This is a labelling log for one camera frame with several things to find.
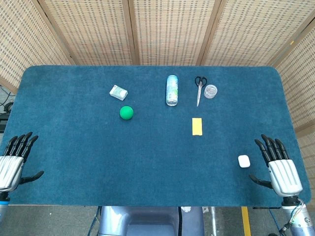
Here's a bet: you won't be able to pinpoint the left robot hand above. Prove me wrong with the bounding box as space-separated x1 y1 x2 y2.
0 131 45 193

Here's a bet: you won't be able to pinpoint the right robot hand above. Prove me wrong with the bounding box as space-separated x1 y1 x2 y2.
249 134 304 197

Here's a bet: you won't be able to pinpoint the yellow rectangular tape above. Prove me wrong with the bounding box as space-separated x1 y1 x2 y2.
191 117 203 136

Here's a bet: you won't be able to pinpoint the white earbuds case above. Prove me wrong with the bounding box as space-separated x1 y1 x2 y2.
237 154 251 169

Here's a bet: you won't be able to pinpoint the clear round plastic container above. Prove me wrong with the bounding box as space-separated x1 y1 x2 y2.
203 84 219 99

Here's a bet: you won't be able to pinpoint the green ball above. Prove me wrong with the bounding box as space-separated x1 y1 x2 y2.
119 105 134 121

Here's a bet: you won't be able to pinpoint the blue table cloth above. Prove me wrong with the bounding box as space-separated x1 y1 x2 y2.
0 65 312 207

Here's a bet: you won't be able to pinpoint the white green small box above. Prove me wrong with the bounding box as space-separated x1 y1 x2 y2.
109 85 128 101

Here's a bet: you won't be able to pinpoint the grey blue robot torso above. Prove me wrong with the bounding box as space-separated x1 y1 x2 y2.
97 206 205 236

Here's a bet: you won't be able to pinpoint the woven bamboo folding screen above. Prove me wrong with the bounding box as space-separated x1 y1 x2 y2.
0 0 315 187

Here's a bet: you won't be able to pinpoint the black cables on floor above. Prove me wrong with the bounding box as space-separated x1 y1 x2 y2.
0 85 15 133

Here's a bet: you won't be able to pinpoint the black handled scissors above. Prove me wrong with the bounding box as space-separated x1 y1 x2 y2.
194 76 208 107

